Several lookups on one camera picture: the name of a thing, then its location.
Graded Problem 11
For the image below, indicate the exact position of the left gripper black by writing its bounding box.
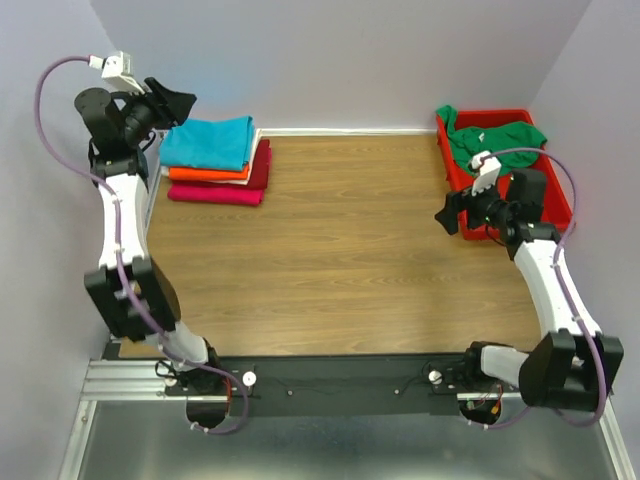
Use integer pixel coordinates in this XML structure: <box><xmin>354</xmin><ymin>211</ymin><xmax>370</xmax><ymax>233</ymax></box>
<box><xmin>119</xmin><ymin>77</ymin><xmax>198</xmax><ymax>146</ymax></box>

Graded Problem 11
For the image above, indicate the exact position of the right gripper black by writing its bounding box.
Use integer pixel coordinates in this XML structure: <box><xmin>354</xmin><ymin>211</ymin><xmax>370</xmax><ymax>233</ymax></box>
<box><xmin>434</xmin><ymin>173</ymin><xmax>514</xmax><ymax>235</ymax></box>

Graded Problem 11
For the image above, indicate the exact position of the teal blue t shirt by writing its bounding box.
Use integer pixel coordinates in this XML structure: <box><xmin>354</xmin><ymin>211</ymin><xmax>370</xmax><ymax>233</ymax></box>
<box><xmin>159</xmin><ymin>116</ymin><xmax>255</xmax><ymax>172</ymax></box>

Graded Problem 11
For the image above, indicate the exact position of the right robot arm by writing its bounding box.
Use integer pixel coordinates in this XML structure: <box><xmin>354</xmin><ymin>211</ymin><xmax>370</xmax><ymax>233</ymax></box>
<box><xmin>435</xmin><ymin>158</ymin><xmax>624</xmax><ymax>416</ymax></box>

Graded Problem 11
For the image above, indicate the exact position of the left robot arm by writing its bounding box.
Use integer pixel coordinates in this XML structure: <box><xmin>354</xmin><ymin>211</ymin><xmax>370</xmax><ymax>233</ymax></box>
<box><xmin>74</xmin><ymin>77</ymin><xmax>227</xmax><ymax>395</ymax></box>

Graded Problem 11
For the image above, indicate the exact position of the red plastic bin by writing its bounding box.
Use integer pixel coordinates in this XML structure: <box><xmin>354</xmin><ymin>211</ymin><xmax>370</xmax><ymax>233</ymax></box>
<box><xmin>437</xmin><ymin>126</ymin><xmax>571</xmax><ymax>231</ymax></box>

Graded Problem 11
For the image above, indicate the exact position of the green t shirt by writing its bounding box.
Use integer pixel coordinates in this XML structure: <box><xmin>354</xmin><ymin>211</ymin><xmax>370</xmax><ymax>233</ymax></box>
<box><xmin>435</xmin><ymin>105</ymin><xmax>547</xmax><ymax>174</ymax></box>

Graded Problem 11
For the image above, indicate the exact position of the folded orange t shirt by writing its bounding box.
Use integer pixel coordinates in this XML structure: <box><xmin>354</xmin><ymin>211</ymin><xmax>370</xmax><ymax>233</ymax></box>
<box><xmin>168</xmin><ymin>164</ymin><xmax>250</xmax><ymax>182</ymax></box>

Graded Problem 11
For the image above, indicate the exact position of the folded white t shirt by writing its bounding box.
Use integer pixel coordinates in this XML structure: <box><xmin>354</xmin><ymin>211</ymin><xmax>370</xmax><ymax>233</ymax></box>
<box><xmin>160</xmin><ymin>128</ymin><xmax>261</xmax><ymax>186</ymax></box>

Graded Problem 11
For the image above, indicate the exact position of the folded dark red t shirt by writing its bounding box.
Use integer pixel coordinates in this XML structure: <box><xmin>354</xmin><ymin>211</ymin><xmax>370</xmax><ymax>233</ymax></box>
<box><xmin>246</xmin><ymin>139</ymin><xmax>272</xmax><ymax>190</ymax></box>

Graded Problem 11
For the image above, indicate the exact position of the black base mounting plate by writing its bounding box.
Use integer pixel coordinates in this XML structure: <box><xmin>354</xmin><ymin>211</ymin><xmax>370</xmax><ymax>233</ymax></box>
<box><xmin>164</xmin><ymin>355</ymin><xmax>521</xmax><ymax>419</ymax></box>

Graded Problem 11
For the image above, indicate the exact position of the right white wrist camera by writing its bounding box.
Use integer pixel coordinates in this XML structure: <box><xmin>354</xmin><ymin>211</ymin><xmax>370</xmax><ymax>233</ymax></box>
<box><xmin>468</xmin><ymin>151</ymin><xmax>502</xmax><ymax>196</ymax></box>

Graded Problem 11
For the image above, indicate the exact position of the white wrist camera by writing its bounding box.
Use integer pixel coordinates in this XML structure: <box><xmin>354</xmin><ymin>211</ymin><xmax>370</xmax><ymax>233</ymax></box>
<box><xmin>101</xmin><ymin>51</ymin><xmax>144</xmax><ymax>93</ymax></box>
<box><xmin>468</xmin><ymin>151</ymin><xmax>502</xmax><ymax>196</ymax></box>

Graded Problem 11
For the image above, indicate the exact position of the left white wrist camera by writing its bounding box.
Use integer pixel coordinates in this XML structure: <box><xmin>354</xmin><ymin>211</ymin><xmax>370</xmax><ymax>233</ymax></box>
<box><xmin>101</xmin><ymin>51</ymin><xmax>144</xmax><ymax>93</ymax></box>

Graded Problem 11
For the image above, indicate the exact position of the aluminium frame rail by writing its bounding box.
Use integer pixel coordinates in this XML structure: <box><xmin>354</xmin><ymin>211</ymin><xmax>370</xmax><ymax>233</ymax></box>
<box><xmin>81</xmin><ymin>360</ymin><xmax>499</xmax><ymax>401</ymax></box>

